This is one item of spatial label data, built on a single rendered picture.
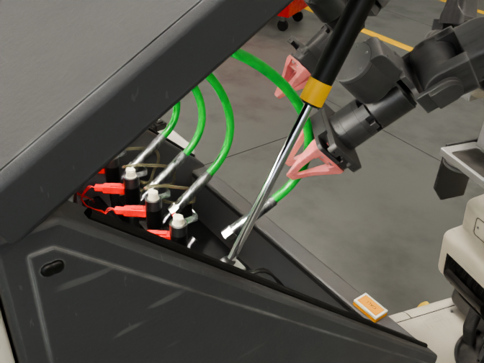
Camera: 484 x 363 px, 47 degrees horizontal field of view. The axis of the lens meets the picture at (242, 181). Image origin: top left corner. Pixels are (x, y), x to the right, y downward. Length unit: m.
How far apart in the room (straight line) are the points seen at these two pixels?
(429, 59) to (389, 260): 1.90
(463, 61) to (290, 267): 0.53
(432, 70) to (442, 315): 1.36
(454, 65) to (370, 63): 0.10
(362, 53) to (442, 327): 1.37
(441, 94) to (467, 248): 0.75
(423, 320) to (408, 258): 0.71
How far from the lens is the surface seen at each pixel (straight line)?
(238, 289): 0.45
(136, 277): 0.37
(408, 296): 2.44
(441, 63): 0.74
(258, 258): 1.15
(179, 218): 0.87
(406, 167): 3.29
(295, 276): 1.07
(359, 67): 0.71
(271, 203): 0.83
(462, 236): 1.46
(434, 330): 1.95
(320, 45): 1.04
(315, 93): 0.43
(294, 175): 0.82
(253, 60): 0.71
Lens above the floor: 1.64
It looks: 34 degrees down
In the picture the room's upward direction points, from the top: 3 degrees clockwise
